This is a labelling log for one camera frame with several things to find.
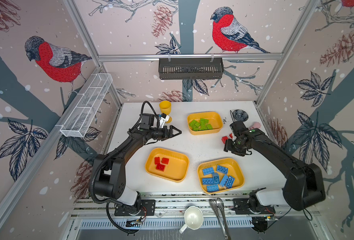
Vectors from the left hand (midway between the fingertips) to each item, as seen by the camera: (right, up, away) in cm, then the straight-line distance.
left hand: (176, 134), depth 81 cm
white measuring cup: (+9, -39, -11) cm, 42 cm away
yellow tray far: (+28, +7, +29) cm, 41 cm away
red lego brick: (-10, -20, +5) cm, 23 cm away
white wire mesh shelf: (-48, +6, -11) cm, 50 cm away
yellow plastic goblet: (-8, +17, +22) cm, 29 cm away
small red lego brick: (-12, -17, +9) cm, 23 cm away
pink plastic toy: (+58, +3, +25) cm, 63 cm away
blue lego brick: (+18, -22, +3) cm, 28 cm away
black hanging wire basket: (0, +45, +26) cm, 52 cm away
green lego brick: (+20, +6, +27) cm, 34 cm away
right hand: (+30, -10, +4) cm, 32 cm away
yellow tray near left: (-5, -20, +7) cm, 22 cm away
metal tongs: (+20, -33, -11) cm, 40 cm away
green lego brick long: (+13, +3, +25) cm, 29 cm away
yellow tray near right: (+33, -21, +3) cm, 40 cm away
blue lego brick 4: (+30, -26, 0) cm, 40 cm away
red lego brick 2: (-7, -17, +8) cm, 20 cm away
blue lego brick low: (+20, -29, -2) cm, 35 cm away
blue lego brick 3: (+27, -24, -1) cm, 36 cm away
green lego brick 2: (+23, +2, +26) cm, 35 cm away
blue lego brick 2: (+18, -26, 0) cm, 32 cm away
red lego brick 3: (+31, -5, +16) cm, 35 cm away
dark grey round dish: (+47, +11, +29) cm, 57 cm away
